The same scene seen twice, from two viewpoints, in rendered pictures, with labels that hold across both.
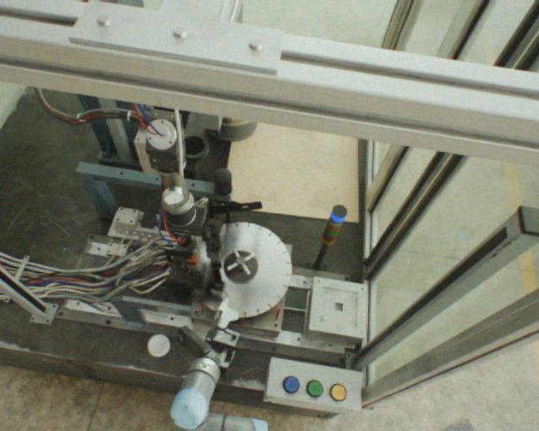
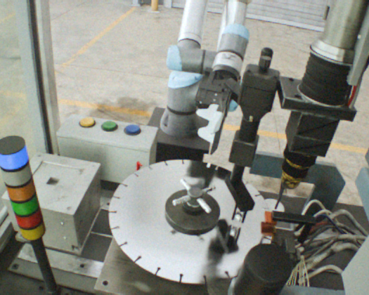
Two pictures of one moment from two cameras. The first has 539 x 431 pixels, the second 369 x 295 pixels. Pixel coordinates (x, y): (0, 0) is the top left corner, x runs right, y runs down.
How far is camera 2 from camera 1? 1.29 m
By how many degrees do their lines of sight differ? 84
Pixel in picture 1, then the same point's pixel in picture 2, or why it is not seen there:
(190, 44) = not seen: outside the picture
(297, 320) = (105, 224)
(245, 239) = (187, 251)
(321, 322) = (83, 167)
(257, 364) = not seen: hidden behind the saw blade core
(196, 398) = (231, 29)
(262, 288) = (159, 184)
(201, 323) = not seen: hidden behind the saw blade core
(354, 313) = (36, 173)
